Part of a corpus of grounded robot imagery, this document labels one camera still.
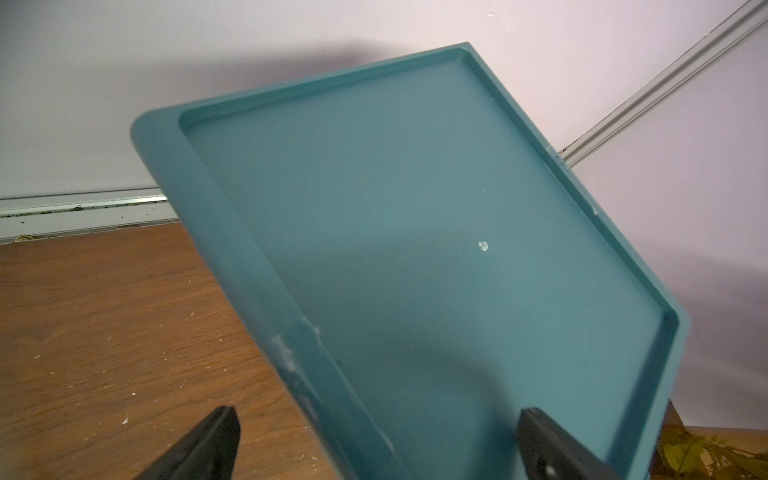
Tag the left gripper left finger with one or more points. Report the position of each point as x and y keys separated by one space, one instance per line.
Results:
x=207 y=451

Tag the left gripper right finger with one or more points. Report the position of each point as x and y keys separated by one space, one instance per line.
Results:
x=548 y=451

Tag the teal three-drawer cabinet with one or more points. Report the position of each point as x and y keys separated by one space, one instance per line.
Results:
x=419 y=265

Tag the artificial green plant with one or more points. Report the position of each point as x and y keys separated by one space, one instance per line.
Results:
x=682 y=454

